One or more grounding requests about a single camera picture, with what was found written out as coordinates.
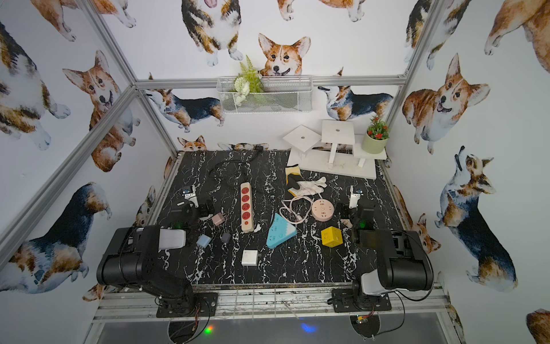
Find light blue plug adapter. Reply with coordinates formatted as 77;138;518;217
196;234;212;249

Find pink plug adapter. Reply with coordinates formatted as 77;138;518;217
211;212;226;226

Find yellow cube socket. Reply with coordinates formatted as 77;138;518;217
321;226;343;248

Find dark grey small plug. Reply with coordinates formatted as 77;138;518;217
221;232;232;245

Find beige power strip with plugs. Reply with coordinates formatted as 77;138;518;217
239;182;254;233

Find white square plug adapter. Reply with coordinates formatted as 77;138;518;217
241;249;259;267

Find teal triangular power strip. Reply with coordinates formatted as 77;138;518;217
266;214;297;249

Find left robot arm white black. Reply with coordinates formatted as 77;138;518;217
96;199;218;318

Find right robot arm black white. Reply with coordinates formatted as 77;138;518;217
336;199;434;309

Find white fabric glove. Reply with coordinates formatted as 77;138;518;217
295;177;327;196

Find white wooden display stand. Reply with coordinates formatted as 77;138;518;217
283;120;388;180

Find green pot red flowers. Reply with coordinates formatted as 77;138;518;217
362;115;390;154

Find yellow black sponge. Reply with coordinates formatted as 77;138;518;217
285;164;303;196

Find green fern white flower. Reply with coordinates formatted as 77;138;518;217
233;56;264;106

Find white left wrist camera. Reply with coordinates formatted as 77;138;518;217
182;185;199;207

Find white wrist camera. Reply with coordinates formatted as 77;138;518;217
182;185;199;207
349;186;364;209

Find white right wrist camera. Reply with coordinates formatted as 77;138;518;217
349;186;364;209

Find black cable bundle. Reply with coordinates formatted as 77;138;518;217
208;143;265;183

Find white round socket cable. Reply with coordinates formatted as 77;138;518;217
278;195;315;225

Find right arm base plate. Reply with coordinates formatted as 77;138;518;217
327;289;392;313

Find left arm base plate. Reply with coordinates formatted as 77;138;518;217
156;292;219;318

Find white wire wall basket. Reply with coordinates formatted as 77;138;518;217
216;76;313;114

